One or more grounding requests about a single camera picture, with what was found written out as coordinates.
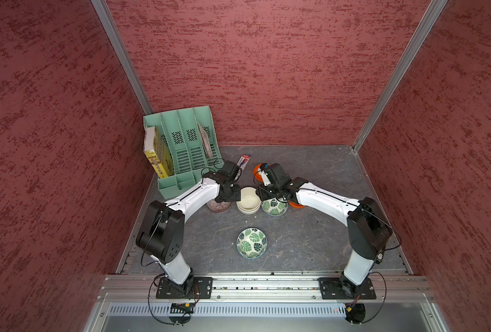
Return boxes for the orange bowl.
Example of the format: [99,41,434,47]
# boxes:
[288,201,305,209]
[253,164,263,183]

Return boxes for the purple striped bowl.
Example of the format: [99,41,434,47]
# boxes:
[207,200,232,214]

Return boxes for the green leaf bowl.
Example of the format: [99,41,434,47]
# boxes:
[236,228,268,260]
[262,199,288,217]

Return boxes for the cream bowl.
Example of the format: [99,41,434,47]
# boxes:
[237,202,262,215]
[238,187,262,208]

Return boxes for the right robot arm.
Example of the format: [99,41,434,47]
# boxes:
[257,163,394,288]

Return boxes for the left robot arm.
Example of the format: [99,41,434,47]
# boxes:
[136,160,242,290]

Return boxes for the pen blister pack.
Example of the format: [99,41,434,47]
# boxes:
[237,154,251,177]

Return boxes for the grey folder in organizer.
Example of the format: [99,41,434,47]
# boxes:
[197,122,214,159]

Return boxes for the green file organizer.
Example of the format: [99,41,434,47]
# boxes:
[143,106,224,199]

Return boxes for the yellow book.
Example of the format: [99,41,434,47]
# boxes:
[144,127,174,178]

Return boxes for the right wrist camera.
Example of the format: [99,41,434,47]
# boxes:
[255,163,271,186]

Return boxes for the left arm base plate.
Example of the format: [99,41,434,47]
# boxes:
[155,277,213,300]

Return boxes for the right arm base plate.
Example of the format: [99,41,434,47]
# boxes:
[318,277,377,301]

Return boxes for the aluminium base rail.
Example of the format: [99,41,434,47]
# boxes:
[97,272,436,304]

